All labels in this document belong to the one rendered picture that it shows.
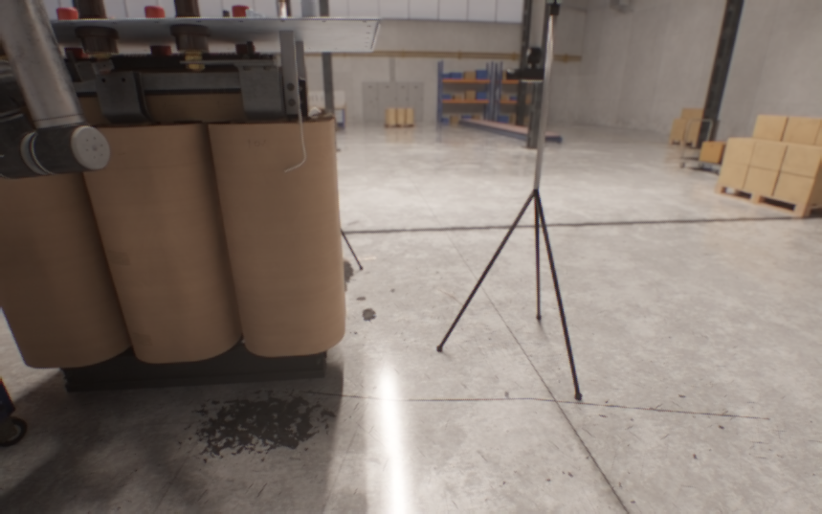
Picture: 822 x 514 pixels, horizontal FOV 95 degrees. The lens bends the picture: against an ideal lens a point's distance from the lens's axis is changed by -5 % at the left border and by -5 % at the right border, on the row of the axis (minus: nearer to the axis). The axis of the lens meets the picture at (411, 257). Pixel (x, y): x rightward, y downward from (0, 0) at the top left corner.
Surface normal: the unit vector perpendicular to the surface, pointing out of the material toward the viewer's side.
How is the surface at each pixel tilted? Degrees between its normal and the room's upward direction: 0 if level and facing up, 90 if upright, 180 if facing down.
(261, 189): 90
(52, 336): 90
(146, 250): 90
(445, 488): 0
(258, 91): 90
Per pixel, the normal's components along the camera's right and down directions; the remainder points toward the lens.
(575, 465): 0.00, -0.93
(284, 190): 0.12, 0.37
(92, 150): 0.99, -0.04
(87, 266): 0.87, 0.18
